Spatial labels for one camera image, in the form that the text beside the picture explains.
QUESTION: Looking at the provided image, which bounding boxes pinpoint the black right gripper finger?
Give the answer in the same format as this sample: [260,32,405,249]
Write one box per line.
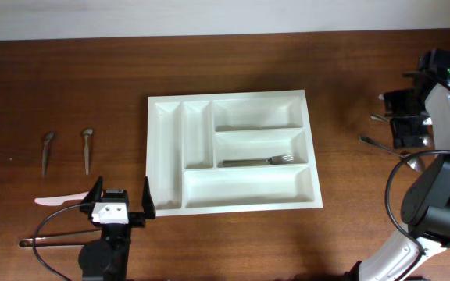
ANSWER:
[383,89,416,116]
[390,117,424,149]

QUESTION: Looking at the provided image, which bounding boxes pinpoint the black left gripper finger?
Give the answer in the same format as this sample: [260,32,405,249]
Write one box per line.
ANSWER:
[141,176,156,219]
[80,176,103,213]

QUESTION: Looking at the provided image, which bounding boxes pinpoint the metal tablespoon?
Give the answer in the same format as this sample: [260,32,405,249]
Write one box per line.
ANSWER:
[370,113,434,147]
[358,135,426,173]

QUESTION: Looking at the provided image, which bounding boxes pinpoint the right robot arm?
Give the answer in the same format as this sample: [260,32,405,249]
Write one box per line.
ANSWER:
[343,49,450,281]

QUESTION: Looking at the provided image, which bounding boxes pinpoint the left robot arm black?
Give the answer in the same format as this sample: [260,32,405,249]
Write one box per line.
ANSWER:
[78,177,155,280]

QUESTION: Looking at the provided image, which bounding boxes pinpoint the white plastic knife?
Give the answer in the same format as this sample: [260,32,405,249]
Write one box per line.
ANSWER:
[34,192,88,206]

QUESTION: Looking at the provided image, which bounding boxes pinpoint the metal tongs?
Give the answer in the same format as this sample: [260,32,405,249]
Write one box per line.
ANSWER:
[18,229,101,248]

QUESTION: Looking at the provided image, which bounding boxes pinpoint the small teaspoon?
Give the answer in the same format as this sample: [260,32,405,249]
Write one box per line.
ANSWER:
[41,131,55,178]
[82,128,93,175]

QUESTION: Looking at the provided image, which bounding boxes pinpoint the small teaspoon far left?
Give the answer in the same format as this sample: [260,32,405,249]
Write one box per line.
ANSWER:
[41,131,55,178]

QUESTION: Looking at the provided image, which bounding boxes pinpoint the white plastic cutlery tray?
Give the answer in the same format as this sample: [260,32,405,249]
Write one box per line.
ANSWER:
[146,90,323,216]

